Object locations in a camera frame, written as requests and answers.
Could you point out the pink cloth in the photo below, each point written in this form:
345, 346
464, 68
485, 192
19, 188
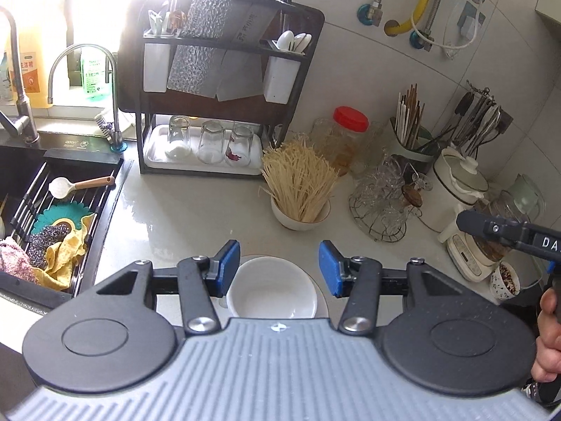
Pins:
13, 256

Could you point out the orange detergent bottle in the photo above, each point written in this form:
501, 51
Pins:
33, 79

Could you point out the white utensil caddy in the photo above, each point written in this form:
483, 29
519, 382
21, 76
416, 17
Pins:
157, 65
280, 79

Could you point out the set of patterned glass cups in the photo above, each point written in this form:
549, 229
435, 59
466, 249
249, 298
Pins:
381, 184

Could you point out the yellow dish cloth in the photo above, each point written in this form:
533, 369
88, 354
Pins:
70, 250

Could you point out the white electric cooking pot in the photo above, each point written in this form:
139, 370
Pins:
456, 184

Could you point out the teal flower mat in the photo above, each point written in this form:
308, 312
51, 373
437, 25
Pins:
57, 215

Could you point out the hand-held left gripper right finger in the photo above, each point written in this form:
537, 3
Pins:
331, 267

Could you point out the dish brush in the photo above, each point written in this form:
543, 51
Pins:
107, 123

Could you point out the sink drain rack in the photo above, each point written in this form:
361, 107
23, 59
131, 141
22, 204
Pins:
101, 210

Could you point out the cream ceramic plate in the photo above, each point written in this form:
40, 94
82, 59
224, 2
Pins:
323, 298

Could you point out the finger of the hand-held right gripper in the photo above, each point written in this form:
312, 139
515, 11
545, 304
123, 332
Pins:
491, 228

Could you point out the person's right hand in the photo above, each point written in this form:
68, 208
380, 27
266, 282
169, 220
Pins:
548, 337

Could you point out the clear plastic wall holder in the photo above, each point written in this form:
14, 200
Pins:
464, 22

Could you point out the hook rack with hanging utensils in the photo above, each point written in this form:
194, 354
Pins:
475, 118

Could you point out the tall chrome faucet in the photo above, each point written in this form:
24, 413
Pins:
19, 96

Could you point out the white ceramic bowl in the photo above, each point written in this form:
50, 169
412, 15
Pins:
271, 289

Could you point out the bundle of chopsticks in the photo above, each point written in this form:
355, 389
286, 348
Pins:
410, 114

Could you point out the white ceramic spoons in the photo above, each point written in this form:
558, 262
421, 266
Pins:
293, 41

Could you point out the white drip tray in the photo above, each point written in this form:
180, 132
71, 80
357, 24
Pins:
153, 158

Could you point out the bowl of dry noodles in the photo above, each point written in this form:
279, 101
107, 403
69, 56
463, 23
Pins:
300, 175

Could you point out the glass jar with wooden lid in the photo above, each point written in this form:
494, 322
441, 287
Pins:
412, 195

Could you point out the floral bowl of dried tea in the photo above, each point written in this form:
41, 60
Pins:
504, 280

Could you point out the glass health kettle with base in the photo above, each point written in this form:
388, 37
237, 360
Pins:
486, 245

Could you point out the dark scrub sponge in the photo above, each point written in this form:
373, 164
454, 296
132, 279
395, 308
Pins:
48, 243

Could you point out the green chopstick holder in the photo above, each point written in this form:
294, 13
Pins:
418, 158

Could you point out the black wall power outlet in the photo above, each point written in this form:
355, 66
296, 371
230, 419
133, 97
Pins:
505, 122

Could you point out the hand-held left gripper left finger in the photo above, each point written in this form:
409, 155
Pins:
228, 263

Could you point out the black kitchen sink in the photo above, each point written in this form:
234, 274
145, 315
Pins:
26, 162

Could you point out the steel kitchen knife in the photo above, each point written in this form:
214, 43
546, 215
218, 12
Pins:
239, 74

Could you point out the black kitchen rack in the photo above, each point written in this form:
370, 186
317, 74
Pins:
307, 52

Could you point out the red lid plastic jar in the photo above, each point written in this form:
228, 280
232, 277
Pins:
348, 140

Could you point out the clear drinking glass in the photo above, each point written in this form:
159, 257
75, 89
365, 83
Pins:
211, 142
240, 147
179, 140

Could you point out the curved chrome faucet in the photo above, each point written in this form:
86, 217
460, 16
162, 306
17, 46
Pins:
79, 50

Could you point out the hammered steel cleaver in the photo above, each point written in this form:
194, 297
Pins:
201, 52

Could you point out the blue pipe valve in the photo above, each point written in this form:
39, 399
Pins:
370, 13
420, 39

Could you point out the green detergent bottle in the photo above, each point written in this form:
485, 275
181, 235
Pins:
94, 74

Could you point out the ribbed glass tumbler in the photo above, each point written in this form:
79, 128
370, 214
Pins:
376, 140
322, 133

